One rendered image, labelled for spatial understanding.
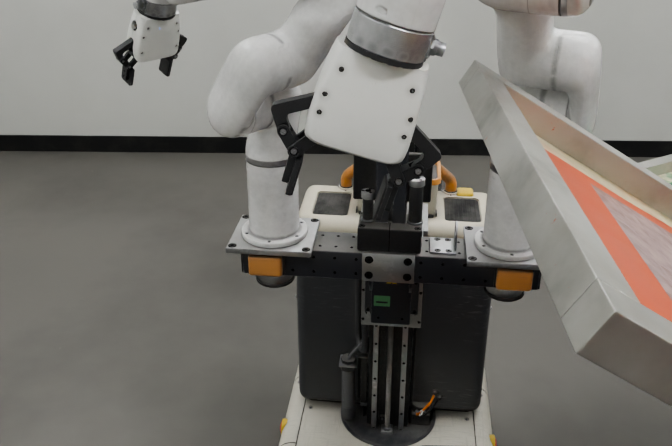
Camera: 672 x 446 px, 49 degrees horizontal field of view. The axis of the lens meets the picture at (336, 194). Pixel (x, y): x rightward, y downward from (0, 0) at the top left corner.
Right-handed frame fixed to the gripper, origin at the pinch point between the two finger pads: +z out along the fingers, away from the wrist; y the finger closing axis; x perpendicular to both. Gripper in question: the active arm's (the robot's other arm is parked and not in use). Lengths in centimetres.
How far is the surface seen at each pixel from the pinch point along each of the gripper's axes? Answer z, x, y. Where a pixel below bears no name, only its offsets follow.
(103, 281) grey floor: 175, -220, 65
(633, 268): -4.0, 6.4, -28.1
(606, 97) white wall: 58, -380, -184
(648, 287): -3.8, 9.3, -28.6
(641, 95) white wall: 51, -380, -204
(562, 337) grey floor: 117, -183, -127
